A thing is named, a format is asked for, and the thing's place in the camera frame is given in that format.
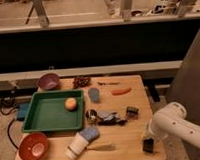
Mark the black whiteboard eraser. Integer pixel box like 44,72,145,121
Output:
142,138,154,153

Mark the white paper cup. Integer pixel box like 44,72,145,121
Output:
66,133,88,160

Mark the orange carrot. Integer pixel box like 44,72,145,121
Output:
111,87,131,96

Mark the blue plastic cup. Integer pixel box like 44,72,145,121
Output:
88,88,99,103

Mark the bunch of dark grapes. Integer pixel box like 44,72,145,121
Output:
73,76,91,89

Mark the blue power box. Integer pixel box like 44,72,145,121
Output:
17,103,29,121

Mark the small dark knife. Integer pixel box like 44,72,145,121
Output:
98,81,120,86

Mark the black cable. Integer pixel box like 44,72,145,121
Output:
0,85,20,117

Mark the black binder clip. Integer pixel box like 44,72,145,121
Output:
126,106,139,119

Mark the small metal cup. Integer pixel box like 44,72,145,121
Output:
85,109,97,124

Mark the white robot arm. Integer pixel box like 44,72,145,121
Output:
141,102,200,149

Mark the purple bowl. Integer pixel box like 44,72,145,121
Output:
38,73,60,91

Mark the red bowl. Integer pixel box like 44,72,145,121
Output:
18,132,49,160

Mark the orange fruit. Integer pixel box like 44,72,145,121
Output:
64,98,78,111

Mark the green plastic tray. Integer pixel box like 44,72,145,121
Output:
22,90,84,133

